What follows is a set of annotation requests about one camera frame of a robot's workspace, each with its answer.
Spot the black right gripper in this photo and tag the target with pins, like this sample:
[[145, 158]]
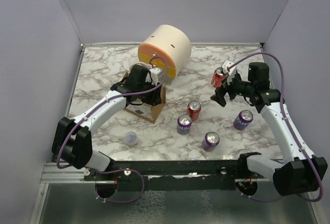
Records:
[[220, 93]]

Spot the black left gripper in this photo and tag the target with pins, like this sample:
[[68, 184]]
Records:
[[155, 98]]

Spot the brown canvas bag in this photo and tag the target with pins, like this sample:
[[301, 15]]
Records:
[[149, 110]]

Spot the red soda can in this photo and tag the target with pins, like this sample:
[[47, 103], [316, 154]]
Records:
[[194, 109], [217, 78]]

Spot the purple soda can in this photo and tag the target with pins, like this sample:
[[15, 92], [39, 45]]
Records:
[[242, 121], [210, 141], [183, 124]]

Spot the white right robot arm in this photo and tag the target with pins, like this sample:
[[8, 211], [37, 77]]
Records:
[[301, 171]]

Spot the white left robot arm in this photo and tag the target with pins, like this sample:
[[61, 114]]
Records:
[[73, 138]]

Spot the small clear plastic cup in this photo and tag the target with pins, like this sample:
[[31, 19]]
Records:
[[131, 139]]

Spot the purple soda can front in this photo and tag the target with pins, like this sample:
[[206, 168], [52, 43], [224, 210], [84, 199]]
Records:
[[210, 141]]

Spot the cream cylindrical drawer cabinet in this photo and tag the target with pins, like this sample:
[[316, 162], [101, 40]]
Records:
[[166, 46]]

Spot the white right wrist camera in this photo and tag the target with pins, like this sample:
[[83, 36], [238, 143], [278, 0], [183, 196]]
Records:
[[228, 69]]

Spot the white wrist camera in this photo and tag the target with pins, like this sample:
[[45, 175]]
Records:
[[228, 69], [155, 76]]

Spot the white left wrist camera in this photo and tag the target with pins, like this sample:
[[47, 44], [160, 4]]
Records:
[[155, 76]]

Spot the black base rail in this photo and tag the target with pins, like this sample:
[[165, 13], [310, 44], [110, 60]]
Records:
[[171, 175]]

